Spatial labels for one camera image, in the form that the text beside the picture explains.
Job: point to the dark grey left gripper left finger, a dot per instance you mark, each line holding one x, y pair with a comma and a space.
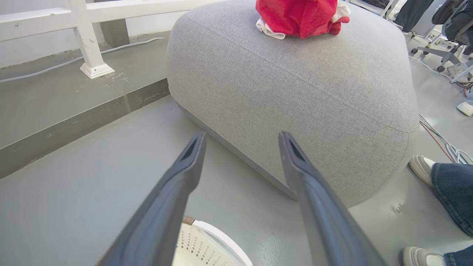
162, 214

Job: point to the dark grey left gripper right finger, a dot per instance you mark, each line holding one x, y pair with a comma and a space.
325, 221

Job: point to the red garment with white trim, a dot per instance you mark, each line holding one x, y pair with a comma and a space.
295, 18

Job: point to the white perforated laundry basket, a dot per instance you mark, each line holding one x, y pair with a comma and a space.
210, 247

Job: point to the grey fabric pouf seat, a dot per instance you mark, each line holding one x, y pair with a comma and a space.
295, 92

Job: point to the white sneaker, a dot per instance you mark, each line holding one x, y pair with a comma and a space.
421, 258
421, 168
465, 108

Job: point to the blue jeans leg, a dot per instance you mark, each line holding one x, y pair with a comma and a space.
460, 258
454, 192

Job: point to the white metal railing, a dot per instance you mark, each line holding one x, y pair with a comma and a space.
88, 44

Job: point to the grey office chair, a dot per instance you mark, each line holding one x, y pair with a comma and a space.
445, 54

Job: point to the dark hanging garment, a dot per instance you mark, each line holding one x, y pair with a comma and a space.
412, 14

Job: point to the white metal rack frame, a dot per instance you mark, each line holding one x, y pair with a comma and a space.
384, 8

